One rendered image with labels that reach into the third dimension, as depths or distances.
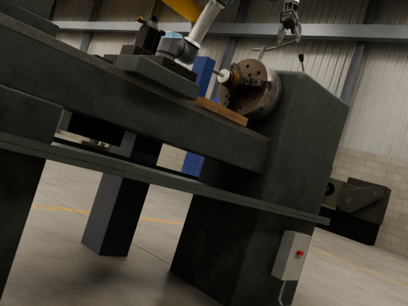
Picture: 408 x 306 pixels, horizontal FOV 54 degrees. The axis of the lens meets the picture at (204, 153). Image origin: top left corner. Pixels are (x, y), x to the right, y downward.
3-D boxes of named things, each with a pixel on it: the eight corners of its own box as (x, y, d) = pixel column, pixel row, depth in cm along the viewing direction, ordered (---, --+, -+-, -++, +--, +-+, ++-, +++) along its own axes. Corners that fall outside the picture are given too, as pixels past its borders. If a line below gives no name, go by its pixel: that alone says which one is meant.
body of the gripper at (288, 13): (278, 22, 195) (280, 0, 197) (283, 31, 202) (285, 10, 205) (294, 20, 191) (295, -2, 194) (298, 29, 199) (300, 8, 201)
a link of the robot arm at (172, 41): (152, 49, 234) (159, 27, 234) (168, 58, 244) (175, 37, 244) (166, 50, 226) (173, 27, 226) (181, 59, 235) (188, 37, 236)
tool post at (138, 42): (146, 56, 174) (153, 34, 175) (156, 56, 169) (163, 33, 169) (133, 48, 169) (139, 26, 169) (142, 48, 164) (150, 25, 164)
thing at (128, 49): (155, 73, 182) (159, 63, 182) (169, 74, 174) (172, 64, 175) (119, 55, 167) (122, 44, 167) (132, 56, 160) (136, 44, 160)
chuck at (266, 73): (221, 114, 222) (241, 61, 221) (263, 127, 200) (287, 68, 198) (210, 109, 216) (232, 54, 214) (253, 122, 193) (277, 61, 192)
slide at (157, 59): (133, 78, 186) (136, 69, 186) (194, 85, 155) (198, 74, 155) (100, 63, 173) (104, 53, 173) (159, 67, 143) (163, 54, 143)
